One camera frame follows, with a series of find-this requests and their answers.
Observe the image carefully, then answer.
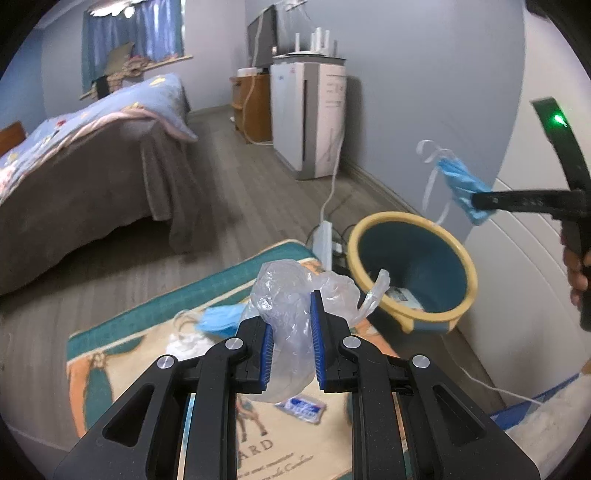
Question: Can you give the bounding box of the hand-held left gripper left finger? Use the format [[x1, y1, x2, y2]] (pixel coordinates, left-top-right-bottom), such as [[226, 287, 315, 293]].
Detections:
[[53, 318, 274, 480]]

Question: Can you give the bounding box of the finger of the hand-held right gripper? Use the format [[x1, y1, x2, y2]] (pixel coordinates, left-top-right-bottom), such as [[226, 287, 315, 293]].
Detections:
[[472, 189, 561, 215]]

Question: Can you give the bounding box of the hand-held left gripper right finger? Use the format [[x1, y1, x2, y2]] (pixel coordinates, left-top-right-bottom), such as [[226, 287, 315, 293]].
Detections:
[[310, 290, 539, 480]]

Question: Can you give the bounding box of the clear plastic bag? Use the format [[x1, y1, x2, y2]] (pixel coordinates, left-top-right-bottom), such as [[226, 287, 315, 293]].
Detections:
[[240, 259, 392, 403]]

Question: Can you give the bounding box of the blue face mask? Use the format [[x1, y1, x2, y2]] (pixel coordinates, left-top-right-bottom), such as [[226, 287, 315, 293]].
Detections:
[[416, 138, 498, 227], [195, 305, 250, 337]]

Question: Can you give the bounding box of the teal bin with yellow rim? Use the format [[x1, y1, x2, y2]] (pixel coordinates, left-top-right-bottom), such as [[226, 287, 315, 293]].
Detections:
[[346, 211, 478, 335]]

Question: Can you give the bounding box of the person's right hand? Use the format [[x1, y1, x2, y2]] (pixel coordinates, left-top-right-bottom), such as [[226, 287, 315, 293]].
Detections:
[[564, 246, 586, 308]]

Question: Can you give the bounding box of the small blue white packet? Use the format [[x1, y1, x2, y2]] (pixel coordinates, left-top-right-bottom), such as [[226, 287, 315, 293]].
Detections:
[[274, 393, 328, 424]]

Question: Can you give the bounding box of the white face mask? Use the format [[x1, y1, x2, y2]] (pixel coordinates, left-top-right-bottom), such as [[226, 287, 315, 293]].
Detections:
[[165, 310, 206, 363]]

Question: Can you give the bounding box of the small printed box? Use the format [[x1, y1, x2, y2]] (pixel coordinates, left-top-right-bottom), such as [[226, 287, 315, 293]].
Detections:
[[385, 287, 424, 311]]

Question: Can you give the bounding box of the white power strip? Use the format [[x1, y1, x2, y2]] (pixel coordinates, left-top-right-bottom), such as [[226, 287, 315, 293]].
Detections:
[[314, 220, 345, 273]]

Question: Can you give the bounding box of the teal orange patterned mat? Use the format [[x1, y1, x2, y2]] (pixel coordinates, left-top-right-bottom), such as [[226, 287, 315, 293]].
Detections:
[[66, 239, 411, 480]]

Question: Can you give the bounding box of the blue edged white blanket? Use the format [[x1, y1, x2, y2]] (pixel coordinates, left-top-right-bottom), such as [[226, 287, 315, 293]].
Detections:
[[489, 371, 585, 462]]

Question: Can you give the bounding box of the white air purifier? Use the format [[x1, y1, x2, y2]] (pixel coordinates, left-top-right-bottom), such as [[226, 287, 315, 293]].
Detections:
[[270, 56, 348, 181]]

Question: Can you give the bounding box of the wooden cabinet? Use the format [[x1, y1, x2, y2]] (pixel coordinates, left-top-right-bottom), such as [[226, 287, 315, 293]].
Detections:
[[229, 73, 273, 144]]

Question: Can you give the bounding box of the bed with blue quilt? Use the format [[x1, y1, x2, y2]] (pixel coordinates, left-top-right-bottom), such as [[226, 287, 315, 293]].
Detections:
[[0, 88, 204, 296]]

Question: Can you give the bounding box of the white router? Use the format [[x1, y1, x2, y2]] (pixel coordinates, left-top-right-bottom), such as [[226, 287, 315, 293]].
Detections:
[[285, 28, 347, 59]]

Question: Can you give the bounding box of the blue floral quilt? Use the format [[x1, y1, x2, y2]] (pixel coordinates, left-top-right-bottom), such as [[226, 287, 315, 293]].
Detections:
[[0, 73, 199, 204]]

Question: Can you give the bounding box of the black monitor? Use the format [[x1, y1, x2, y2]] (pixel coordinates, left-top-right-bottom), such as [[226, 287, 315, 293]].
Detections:
[[246, 4, 279, 70]]

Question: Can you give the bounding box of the wooden window sill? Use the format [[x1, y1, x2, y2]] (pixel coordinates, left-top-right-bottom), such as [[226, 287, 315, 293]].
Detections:
[[79, 54, 194, 100]]

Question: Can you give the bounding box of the brown cardboard piece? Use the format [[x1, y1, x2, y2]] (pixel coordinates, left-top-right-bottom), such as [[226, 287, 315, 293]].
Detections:
[[105, 41, 137, 75]]

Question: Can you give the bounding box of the blue curtain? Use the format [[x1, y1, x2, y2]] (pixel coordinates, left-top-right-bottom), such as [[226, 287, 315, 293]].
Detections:
[[82, 0, 185, 93]]

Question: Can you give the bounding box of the white power cable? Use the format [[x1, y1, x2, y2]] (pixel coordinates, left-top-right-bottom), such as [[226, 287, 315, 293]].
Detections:
[[320, 124, 346, 224]]

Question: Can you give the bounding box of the thin white cable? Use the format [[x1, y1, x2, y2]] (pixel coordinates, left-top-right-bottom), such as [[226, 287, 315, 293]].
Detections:
[[455, 367, 543, 407]]

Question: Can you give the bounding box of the wooden bed frame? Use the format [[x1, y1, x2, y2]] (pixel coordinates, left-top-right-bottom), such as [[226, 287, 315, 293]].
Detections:
[[0, 121, 25, 158]]

